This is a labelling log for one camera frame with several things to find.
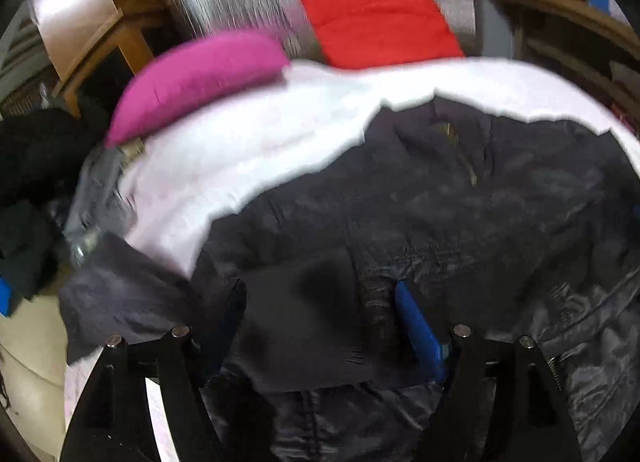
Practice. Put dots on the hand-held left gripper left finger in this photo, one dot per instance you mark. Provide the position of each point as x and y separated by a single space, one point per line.
227 322

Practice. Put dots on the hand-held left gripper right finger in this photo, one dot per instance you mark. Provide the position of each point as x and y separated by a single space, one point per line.
417 332

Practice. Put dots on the black jacket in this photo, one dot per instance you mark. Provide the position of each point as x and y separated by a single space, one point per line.
450 202

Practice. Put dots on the pile of dark clothes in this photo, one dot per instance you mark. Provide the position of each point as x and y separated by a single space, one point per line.
40 167

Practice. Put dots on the white fluffy blanket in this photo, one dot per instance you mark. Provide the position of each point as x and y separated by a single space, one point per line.
250 142

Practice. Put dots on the grey cloth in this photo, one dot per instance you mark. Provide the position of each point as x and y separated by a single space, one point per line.
95 192

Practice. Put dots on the blue cloth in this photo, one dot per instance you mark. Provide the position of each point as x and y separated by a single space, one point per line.
4 297

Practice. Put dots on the magenta pillow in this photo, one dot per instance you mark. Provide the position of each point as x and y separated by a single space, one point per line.
200 77

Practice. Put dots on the red cushion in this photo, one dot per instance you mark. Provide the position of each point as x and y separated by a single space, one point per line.
380 17

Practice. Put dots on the wooden shelf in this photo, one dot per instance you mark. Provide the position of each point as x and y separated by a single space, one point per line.
575 42

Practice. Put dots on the wooden cabinet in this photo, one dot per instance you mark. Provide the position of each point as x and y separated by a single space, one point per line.
75 2

